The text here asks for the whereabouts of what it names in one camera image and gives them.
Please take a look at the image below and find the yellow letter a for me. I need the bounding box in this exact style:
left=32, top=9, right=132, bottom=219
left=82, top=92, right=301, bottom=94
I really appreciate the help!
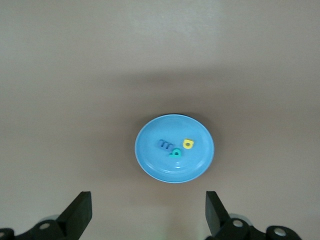
left=182, top=138, right=195, bottom=150

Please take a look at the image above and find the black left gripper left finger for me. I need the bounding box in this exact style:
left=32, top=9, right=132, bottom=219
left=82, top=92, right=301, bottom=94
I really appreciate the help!
left=0, top=191, right=93, bottom=240

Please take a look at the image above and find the blue letter m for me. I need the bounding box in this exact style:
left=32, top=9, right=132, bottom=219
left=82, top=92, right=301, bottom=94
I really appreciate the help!
left=157, top=138, right=174, bottom=152

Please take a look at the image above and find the blue plate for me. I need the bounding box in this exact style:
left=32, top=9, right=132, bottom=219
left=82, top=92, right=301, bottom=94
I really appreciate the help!
left=134, top=113, right=215, bottom=184

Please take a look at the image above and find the teal letter b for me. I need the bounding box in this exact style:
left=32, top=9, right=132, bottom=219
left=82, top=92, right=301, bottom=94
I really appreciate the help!
left=168, top=147, right=182, bottom=159

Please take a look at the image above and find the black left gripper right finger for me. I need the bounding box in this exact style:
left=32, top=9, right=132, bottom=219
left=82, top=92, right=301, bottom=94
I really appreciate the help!
left=205, top=190, right=305, bottom=240

